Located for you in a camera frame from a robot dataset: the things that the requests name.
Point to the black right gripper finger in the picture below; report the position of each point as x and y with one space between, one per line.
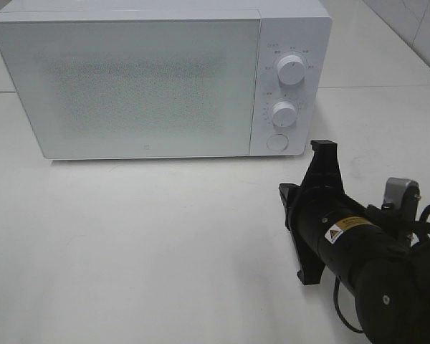
323 175
311 266

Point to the round white door button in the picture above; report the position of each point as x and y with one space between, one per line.
277 142

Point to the white microwave oven body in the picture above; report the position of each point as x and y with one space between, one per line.
301 27

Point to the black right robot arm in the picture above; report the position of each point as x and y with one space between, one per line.
390 312

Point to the white microwave door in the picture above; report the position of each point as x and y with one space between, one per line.
128 89

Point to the white timer knob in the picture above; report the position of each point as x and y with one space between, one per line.
283 114

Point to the upper white power knob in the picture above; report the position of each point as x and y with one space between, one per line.
291 69

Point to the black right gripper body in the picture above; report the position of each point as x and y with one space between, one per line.
350 239

